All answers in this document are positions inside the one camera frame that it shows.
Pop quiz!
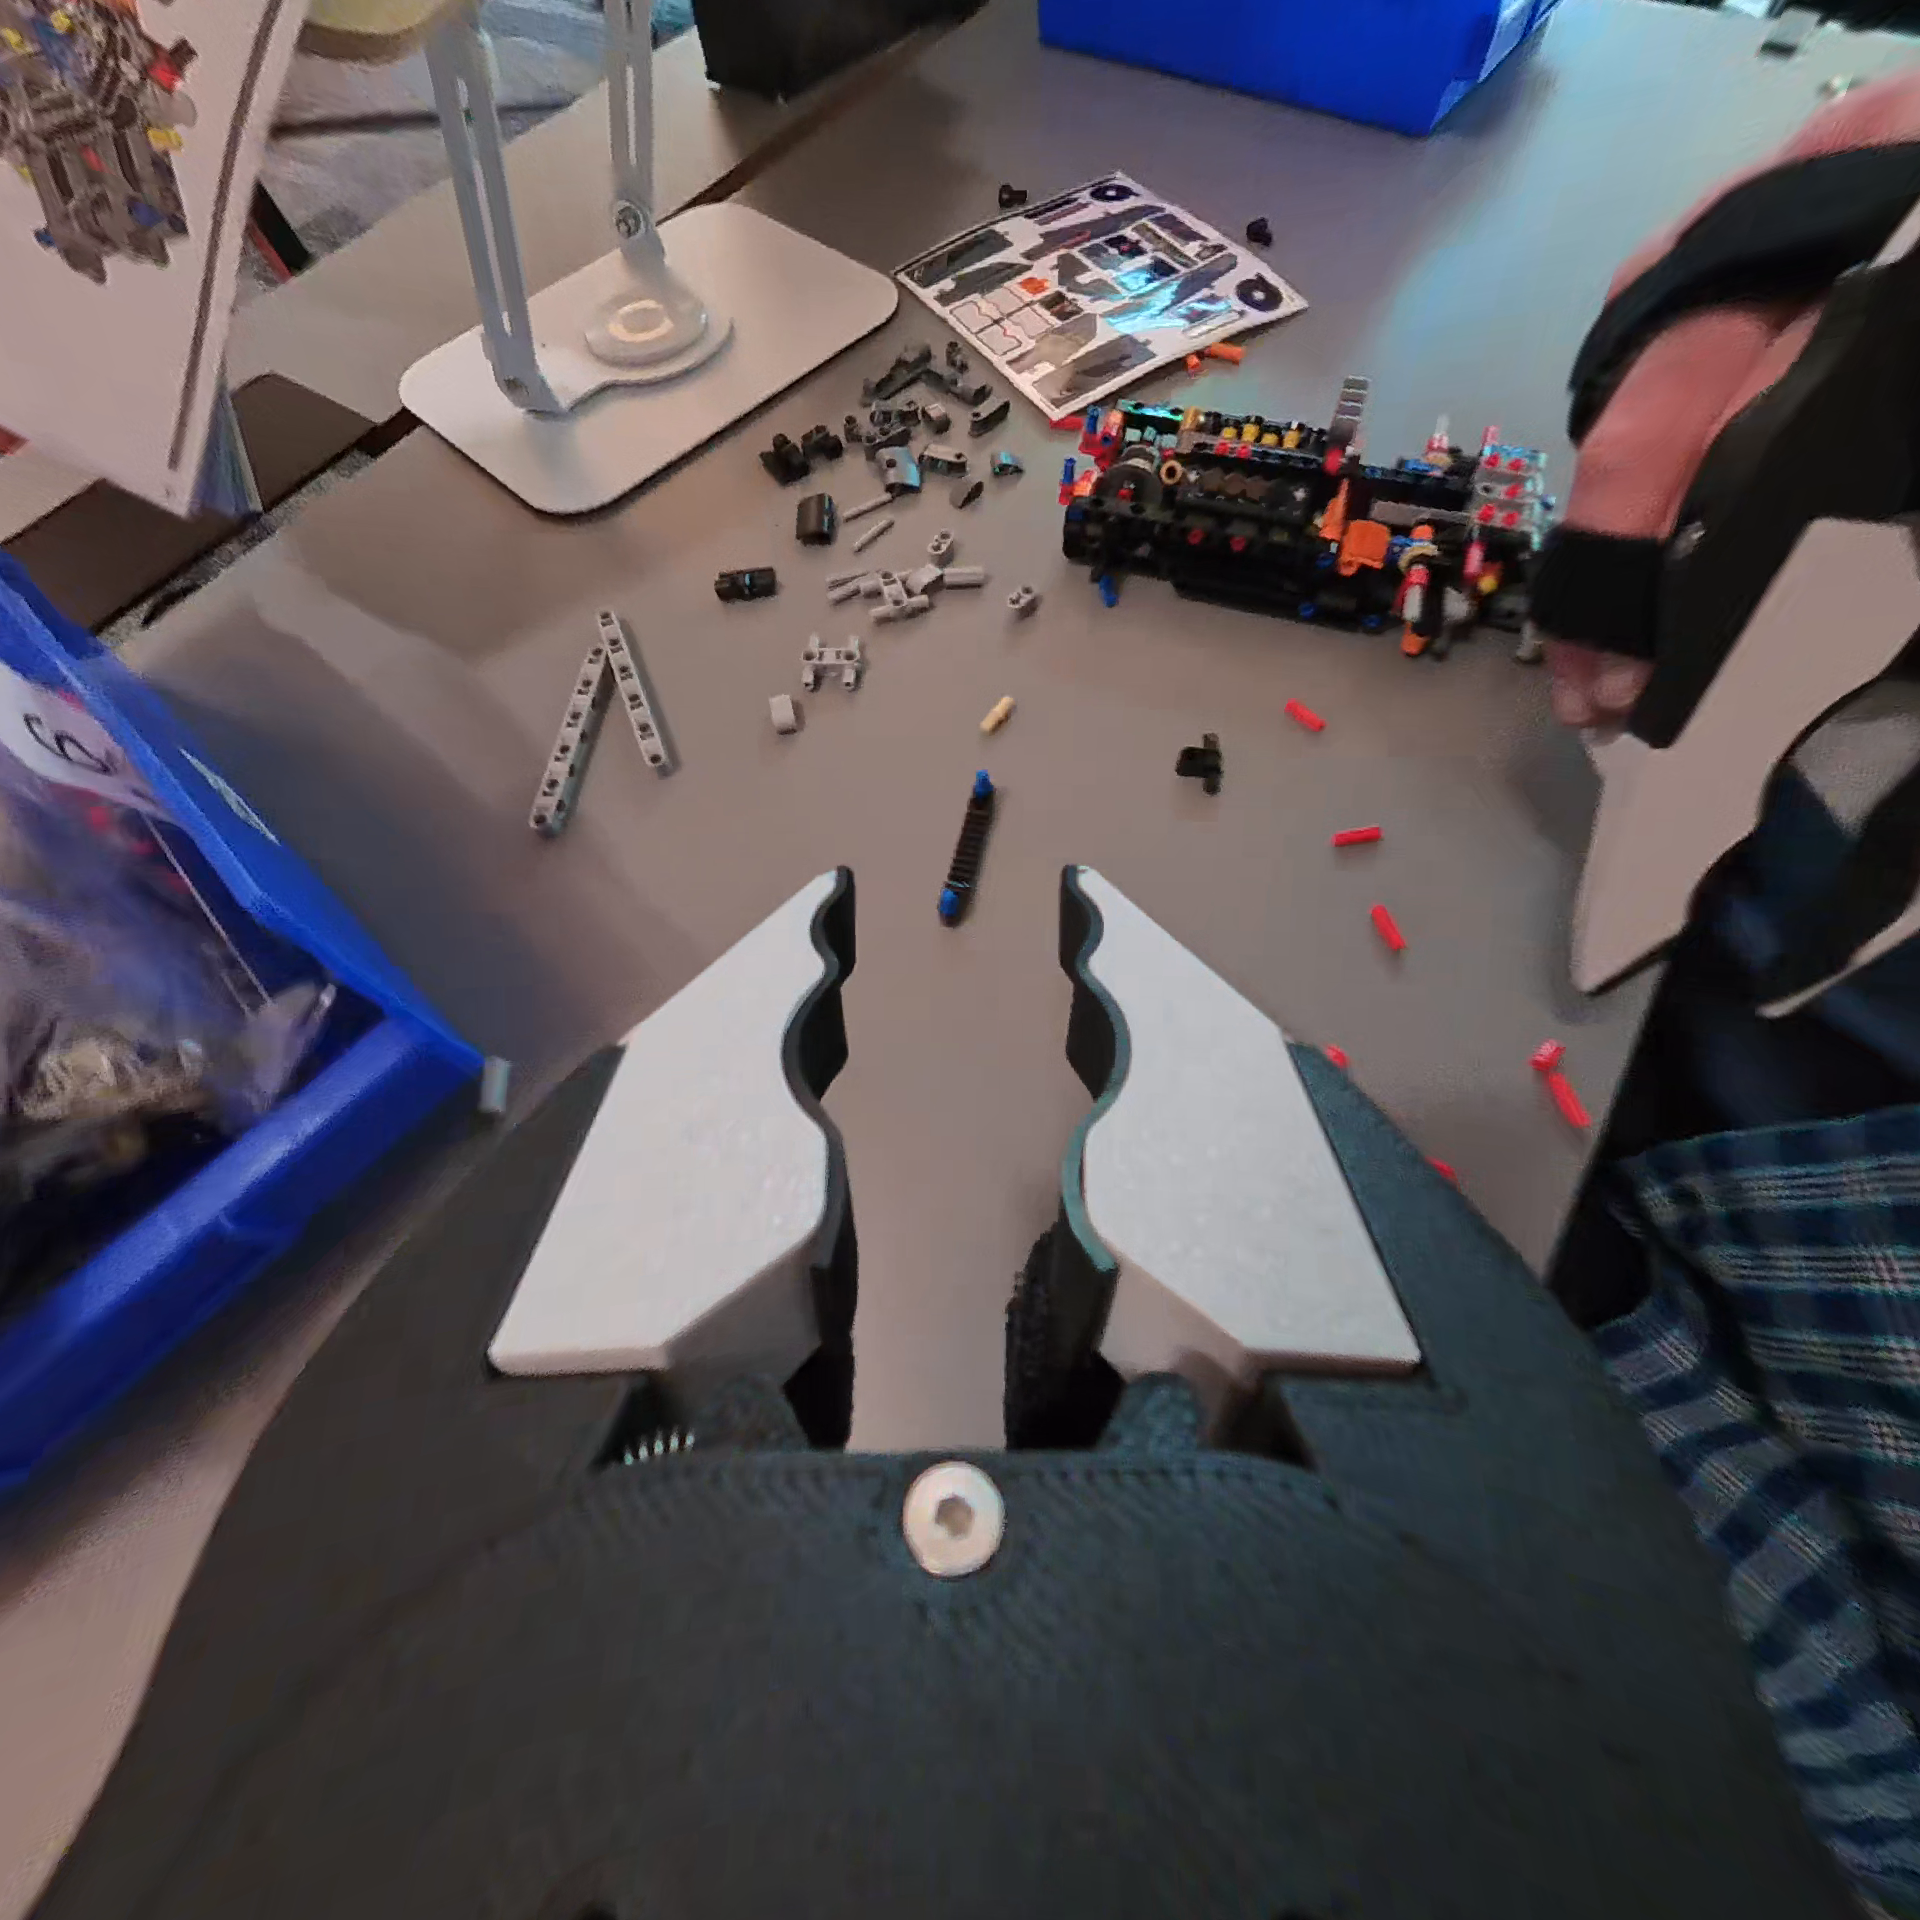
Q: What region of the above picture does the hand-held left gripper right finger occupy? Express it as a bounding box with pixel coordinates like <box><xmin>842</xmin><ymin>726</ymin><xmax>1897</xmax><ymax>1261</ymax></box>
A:
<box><xmin>1057</xmin><ymin>862</ymin><xmax>1424</xmax><ymax>1383</ymax></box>

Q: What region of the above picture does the white metal book stand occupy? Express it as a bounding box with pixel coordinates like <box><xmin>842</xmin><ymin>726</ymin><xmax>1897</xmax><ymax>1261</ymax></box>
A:
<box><xmin>300</xmin><ymin>0</ymin><xmax>904</xmax><ymax>518</ymax></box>

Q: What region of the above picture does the partly built lego vehicle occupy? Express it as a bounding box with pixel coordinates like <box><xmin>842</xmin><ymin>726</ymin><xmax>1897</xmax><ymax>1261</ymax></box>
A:
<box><xmin>1057</xmin><ymin>375</ymin><xmax>1568</xmax><ymax>662</ymax></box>

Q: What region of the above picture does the grey lego beam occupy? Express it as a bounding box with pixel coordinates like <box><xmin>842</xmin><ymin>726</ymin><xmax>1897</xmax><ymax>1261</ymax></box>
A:
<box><xmin>597</xmin><ymin>608</ymin><xmax>677</xmax><ymax>770</ymax></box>
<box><xmin>528</xmin><ymin>645</ymin><xmax>618</xmax><ymax>837</ymax></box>

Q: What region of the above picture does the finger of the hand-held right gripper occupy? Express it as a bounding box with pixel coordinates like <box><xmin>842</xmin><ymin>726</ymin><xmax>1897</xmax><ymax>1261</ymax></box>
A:
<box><xmin>1747</xmin><ymin>837</ymin><xmax>1920</xmax><ymax>1024</ymax></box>
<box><xmin>1568</xmin><ymin>516</ymin><xmax>1920</xmax><ymax>998</ymax></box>

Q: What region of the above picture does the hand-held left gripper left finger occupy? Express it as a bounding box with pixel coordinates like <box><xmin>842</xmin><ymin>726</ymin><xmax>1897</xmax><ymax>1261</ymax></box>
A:
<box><xmin>488</xmin><ymin>863</ymin><xmax>860</xmax><ymax>1379</ymax></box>

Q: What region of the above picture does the person's torso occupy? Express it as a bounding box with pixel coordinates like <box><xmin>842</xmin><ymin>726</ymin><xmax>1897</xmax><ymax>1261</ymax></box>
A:
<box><xmin>1546</xmin><ymin>839</ymin><xmax>1920</xmax><ymax>1336</ymax></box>

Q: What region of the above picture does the lego instruction booklet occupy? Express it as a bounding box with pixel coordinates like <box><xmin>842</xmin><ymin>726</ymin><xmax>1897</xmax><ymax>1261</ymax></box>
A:
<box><xmin>0</xmin><ymin>0</ymin><xmax>308</xmax><ymax>518</ymax></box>

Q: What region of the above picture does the lego sticker sheet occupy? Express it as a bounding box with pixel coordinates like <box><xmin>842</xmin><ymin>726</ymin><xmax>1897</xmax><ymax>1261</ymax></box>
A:
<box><xmin>897</xmin><ymin>172</ymin><xmax>1310</xmax><ymax>422</ymax></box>

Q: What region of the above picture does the pile of dark lego pieces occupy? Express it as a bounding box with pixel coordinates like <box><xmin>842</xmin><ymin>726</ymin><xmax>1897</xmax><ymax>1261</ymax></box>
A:
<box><xmin>756</xmin><ymin>342</ymin><xmax>1028</xmax><ymax>506</ymax></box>

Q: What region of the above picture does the blue storage bin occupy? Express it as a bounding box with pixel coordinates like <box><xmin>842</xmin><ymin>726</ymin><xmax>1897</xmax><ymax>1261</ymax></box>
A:
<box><xmin>1038</xmin><ymin>0</ymin><xmax>1561</xmax><ymax>140</ymax></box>
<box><xmin>0</xmin><ymin>555</ymin><xmax>490</xmax><ymax>1501</ymax></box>

